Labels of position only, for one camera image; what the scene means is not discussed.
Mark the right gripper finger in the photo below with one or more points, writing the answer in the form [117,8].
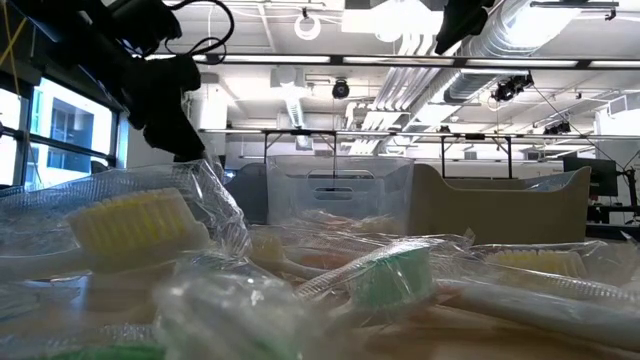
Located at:
[462,22]

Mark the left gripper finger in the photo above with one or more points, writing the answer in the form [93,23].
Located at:
[175,142]
[137,120]

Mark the orange toothbrush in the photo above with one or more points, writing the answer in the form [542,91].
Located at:
[550,315]
[340,222]
[537,262]
[135,230]

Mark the blue toothbrush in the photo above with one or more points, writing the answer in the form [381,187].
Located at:
[17,302]
[555,182]

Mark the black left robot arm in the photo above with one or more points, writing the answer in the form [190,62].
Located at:
[75,50]

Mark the dark grey plastic bin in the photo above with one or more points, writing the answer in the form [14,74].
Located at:
[250,195]

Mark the black overhead light bar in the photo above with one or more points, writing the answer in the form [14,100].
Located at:
[337,60]

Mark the clear plastic bin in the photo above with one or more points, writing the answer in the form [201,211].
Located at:
[340,190]

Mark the frosted plastic bin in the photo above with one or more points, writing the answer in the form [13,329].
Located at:
[500,215]

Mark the black monitor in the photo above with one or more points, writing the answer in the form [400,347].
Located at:
[602,175]

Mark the black monitor stand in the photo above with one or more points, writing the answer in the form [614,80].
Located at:
[631,185]

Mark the black background desk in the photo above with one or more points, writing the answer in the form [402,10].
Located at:
[615,214]

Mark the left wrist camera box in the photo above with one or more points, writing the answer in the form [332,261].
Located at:
[145,25]

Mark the window with dark frame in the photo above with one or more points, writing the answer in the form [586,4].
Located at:
[70,125]

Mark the black round hanging camera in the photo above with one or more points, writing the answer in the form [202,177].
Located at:
[557,128]
[340,90]
[505,91]

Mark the black background rig frame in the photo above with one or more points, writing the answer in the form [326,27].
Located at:
[475,136]
[300,132]

